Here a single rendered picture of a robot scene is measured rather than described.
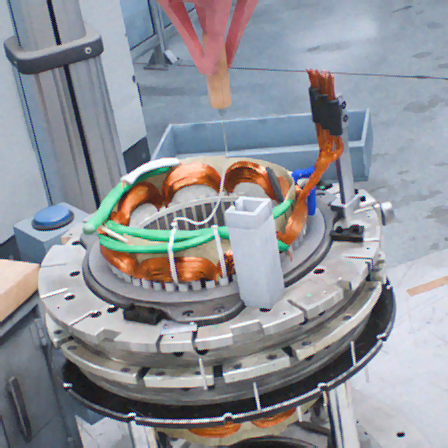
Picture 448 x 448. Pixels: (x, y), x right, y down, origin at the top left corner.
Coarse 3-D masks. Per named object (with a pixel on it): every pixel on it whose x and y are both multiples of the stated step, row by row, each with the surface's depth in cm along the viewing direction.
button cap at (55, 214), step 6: (42, 210) 136; (48, 210) 136; (54, 210) 135; (60, 210) 135; (66, 210) 135; (36, 216) 135; (42, 216) 134; (48, 216) 134; (54, 216) 134; (60, 216) 134; (66, 216) 135; (36, 222) 135; (42, 222) 134; (48, 222) 134; (54, 222) 134; (60, 222) 134
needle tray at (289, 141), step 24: (240, 120) 145; (264, 120) 144; (288, 120) 144; (312, 120) 143; (360, 120) 142; (168, 144) 145; (192, 144) 148; (216, 144) 147; (240, 144) 147; (264, 144) 146; (288, 144) 145; (312, 144) 145; (360, 144) 133; (288, 168) 135; (360, 168) 134
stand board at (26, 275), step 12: (0, 264) 121; (12, 264) 121; (24, 264) 120; (36, 264) 120; (0, 276) 119; (12, 276) 118; (24, 276) 118; (36, 276) 120; (0, 288) 117; (12, 288) 116; (24, 288) 118; (36, 288) 120; (0, 300) 115; (12, 300) 117; (24, 300) 118; (0, 312) 115
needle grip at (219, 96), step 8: (224, 40) 92; (224, 48) 92; (224, 56) 92; (224, 64) 92; (216, 72) 92; (224, 72) 93; (208, 80) 93; (216, 80) 93; (224, 80) 93; (208, 88) 94; (216, 88) 93; (224, 88) 93; (208, 96) 94; (216, 96) 93; (224, 96) 93; (216, 104) 93; (224, 104) 93
